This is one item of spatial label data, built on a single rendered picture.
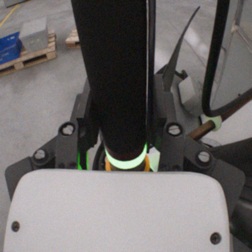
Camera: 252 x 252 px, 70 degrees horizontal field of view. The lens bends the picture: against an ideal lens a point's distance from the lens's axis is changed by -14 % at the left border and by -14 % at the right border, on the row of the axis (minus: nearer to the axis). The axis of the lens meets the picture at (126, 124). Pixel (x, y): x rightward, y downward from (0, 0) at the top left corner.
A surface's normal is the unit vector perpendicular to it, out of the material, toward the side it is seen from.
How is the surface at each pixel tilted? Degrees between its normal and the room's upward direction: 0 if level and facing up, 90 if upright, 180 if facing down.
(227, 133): 50
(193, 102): 90
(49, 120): 0
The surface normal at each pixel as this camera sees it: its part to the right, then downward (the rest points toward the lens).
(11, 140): -0.05, -0.61
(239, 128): -0.80, -0.39
